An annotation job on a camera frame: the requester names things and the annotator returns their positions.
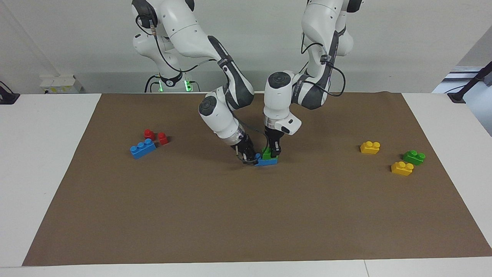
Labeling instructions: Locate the blue three-stud block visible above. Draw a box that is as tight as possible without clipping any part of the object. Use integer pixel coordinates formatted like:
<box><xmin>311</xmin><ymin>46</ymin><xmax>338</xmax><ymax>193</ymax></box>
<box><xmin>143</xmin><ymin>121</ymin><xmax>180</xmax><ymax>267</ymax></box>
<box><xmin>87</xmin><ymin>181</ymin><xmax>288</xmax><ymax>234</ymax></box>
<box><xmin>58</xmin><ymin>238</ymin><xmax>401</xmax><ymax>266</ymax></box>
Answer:
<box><xmin>130</xmin><ymin>138</ymin><xmax>157</xmax><ymax>159</ymax></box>
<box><xmin>254</xmin><ymin>153</ymin><xmax>278</xmax><ymax>167</ymax></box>

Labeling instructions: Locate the yellow two-stud block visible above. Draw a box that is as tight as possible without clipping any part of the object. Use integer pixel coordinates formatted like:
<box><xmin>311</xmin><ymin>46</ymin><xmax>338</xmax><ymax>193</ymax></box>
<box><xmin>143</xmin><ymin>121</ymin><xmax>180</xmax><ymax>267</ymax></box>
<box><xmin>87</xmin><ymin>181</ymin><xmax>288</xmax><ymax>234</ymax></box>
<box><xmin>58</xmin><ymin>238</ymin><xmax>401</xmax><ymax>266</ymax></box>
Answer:
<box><xmin>360</xmin><ymin>141</ymin><xmax>381</xmax><ymax>155</ymax></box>
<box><xmin>391</xmin><ymin>161</ymin><xmax>415</xmax><ymax>177</ymax></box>

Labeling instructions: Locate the brown table mat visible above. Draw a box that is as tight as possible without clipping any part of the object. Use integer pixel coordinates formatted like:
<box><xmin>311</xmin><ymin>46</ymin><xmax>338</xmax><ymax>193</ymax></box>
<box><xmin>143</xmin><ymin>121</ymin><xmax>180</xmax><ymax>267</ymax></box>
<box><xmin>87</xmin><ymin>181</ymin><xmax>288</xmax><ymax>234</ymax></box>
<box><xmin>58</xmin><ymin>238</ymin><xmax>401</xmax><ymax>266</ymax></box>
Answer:
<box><xmin>22</xmin><ymin>92</ymin><xmax>492</xmax><ymax>267</ymax></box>

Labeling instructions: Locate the black stand leg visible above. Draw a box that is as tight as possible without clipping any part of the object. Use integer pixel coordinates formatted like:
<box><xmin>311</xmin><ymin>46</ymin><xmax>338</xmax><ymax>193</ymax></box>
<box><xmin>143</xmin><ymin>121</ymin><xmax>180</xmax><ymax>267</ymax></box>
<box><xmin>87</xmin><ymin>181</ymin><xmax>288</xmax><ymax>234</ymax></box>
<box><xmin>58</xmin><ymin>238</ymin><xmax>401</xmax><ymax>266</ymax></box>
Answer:
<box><xmin>447</xmin><ymin>60</ymin><xmax>492</xmax><ymax>103</ymax></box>

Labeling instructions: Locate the black clamp base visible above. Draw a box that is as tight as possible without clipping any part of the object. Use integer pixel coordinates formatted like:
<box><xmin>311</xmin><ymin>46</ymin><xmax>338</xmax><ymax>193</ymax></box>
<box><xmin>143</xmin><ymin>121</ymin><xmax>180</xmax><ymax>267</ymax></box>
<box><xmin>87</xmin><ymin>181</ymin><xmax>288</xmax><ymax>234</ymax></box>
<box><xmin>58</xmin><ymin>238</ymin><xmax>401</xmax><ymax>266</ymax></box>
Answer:
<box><xmin>0</xmin><ymin>81</ymin><xmax>21</xmax><ymax>105</ymax></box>

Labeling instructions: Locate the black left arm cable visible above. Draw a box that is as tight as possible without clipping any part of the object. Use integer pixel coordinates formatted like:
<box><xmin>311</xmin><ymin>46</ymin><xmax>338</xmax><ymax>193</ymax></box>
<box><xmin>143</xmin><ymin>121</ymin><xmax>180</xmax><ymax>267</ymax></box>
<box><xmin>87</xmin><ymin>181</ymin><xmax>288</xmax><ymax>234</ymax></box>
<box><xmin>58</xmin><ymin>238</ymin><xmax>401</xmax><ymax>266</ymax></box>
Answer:
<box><xmin>301</xmin><ymin>24</ymin><xmax>347</xmax><ymax>98</ymax></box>

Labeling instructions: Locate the white wall box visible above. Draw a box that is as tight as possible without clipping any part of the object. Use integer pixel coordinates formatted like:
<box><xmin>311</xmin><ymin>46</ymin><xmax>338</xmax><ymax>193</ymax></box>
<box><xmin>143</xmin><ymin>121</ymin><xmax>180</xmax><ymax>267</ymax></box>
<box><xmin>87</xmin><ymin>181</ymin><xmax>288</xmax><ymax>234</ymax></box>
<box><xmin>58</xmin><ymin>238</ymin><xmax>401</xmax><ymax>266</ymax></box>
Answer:
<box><xmin>40</xmin><ymin>75</ymin><xmax>83</xmax><ymax>94</ymax></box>

